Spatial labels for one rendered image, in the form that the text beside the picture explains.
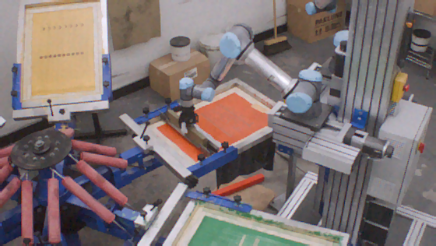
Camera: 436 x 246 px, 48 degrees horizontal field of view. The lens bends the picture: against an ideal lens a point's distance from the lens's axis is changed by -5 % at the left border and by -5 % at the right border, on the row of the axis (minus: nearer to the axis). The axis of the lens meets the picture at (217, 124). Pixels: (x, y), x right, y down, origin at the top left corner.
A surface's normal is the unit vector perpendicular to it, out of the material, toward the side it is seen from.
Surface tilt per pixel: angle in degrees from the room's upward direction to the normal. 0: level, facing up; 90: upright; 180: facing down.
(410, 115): 0
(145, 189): 0
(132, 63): 90
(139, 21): 90
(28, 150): 0
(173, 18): 90
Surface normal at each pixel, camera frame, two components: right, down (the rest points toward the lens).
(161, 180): -0.02, -0.80
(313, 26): 0.58, 0.48
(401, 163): -0.53, 0.51
